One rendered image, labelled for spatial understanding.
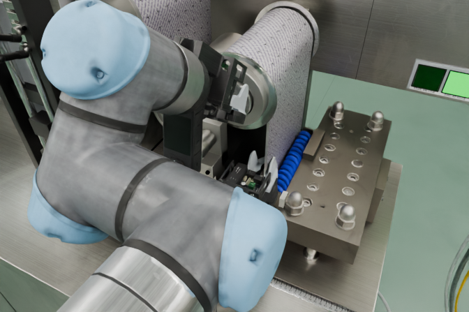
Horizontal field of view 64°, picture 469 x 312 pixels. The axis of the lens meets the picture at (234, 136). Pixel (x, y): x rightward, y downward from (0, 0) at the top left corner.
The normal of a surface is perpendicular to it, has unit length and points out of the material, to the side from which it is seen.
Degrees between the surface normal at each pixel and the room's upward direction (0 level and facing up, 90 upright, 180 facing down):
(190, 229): 18
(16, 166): 0
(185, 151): 79
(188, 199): 4
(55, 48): 50
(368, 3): 90
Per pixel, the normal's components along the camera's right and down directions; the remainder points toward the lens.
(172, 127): -0.45, 0.41
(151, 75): 0.88, 0.33
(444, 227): 0.00, -0.77
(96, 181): -0.31, -0.28
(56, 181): -0.38, -0.02
